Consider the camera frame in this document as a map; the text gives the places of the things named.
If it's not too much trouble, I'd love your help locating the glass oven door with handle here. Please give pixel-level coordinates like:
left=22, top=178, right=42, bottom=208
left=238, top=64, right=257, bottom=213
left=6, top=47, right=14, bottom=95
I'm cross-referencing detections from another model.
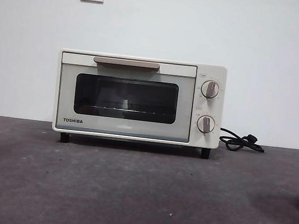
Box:
left=53, top=51, right=198, bottom=144

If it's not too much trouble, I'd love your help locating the metal wire oven rack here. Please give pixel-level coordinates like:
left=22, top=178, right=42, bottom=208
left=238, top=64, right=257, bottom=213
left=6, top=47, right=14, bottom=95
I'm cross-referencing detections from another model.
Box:
left=81, top=103, right=166, bottom=118

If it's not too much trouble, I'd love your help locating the black power cable with plug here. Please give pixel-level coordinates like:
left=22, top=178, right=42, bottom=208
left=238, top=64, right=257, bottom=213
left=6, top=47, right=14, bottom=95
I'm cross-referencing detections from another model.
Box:
left=217, top=127, right=267, bottom=155

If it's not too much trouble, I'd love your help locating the cream oven knob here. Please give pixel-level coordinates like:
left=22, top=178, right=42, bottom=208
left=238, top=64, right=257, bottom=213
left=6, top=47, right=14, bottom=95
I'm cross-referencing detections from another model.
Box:
left=200, top=79, right=222, bottom=100
left=196, top=114, right=216, bottom=135

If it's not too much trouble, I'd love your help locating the cream Toshiba toaster oven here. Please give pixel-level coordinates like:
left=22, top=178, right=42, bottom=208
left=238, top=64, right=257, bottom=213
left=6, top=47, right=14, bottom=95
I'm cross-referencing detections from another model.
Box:
left=49, top=47, right=229, bottom=161

